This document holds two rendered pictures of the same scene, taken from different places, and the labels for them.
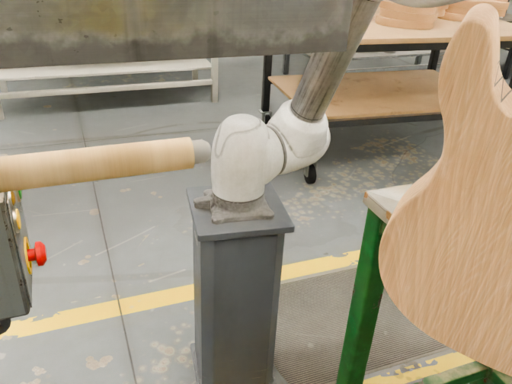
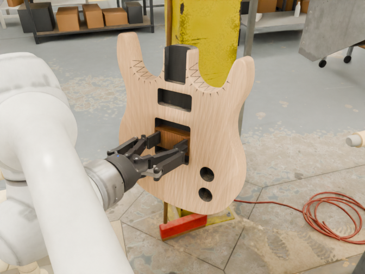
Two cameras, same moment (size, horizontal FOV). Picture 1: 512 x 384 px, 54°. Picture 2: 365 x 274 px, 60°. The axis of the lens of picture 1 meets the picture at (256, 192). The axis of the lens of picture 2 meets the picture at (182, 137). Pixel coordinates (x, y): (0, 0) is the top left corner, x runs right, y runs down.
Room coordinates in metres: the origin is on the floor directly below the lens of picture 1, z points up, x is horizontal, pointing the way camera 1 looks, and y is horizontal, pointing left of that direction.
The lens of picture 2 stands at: (1.02, -0.23, 1.64)
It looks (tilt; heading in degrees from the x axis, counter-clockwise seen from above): 36 degrees down; 186
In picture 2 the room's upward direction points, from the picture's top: straight up
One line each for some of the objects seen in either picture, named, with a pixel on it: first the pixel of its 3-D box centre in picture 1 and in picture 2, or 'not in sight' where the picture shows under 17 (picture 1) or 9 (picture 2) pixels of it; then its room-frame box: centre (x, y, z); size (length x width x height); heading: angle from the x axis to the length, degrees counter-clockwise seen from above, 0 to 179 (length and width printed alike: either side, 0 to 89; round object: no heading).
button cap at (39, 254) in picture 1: (33, 254); not in sight; (0.63, 0.35, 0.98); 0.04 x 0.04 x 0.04; 23
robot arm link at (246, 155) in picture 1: (242, 154); not in sight; (1.29, 0.04, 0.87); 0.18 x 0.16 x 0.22; 130
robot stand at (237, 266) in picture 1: (235, 296); not in sight; (1.28, 0.05, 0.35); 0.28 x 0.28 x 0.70; 15
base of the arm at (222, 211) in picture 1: (231, 198); not in sight; (1.27, 0.07, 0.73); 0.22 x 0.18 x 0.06; 105
